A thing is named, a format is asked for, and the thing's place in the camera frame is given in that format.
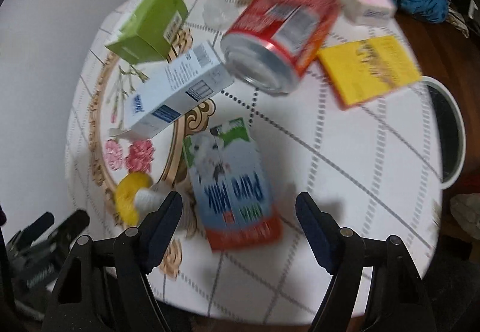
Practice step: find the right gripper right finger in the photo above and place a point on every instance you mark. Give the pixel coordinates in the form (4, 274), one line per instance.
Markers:
(396, 298)

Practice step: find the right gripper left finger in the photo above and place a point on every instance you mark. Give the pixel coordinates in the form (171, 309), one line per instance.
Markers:
(103, 284)

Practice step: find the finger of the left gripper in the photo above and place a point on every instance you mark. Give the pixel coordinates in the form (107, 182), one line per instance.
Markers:
(69, 229)
(37, 228)

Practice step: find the yellow white small bottle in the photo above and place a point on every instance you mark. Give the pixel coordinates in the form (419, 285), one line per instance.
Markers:
(136, 196)

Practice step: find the pure milk carton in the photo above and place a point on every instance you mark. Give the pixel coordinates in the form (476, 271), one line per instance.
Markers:
(233, 195)

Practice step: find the green cardboard box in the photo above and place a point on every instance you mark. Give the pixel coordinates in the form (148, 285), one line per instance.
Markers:
(147, 32)

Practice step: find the yellow box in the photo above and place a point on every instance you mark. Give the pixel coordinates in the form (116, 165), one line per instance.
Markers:
(363, 70)

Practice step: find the red soda can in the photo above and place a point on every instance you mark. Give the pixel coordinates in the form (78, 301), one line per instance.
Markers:
(273, 42)

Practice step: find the white round trash bin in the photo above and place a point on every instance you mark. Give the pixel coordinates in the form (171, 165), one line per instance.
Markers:
(451, 129)

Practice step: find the white patterned tablecloth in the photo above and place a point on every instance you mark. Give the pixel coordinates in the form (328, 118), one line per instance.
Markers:
(376, 168)

